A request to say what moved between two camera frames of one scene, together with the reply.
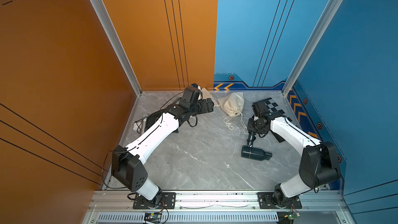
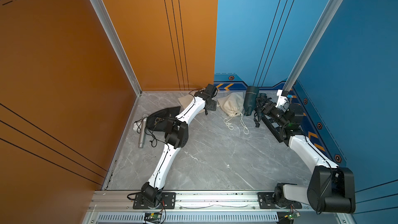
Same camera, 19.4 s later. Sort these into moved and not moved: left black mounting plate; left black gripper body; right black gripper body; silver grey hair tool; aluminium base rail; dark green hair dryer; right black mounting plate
Moved: dark green hair dryer; right black gripper body
Not moved: left black mounting plate; right black mounting plate; left black gripper body; silver grey hair tool; aluminium base rail
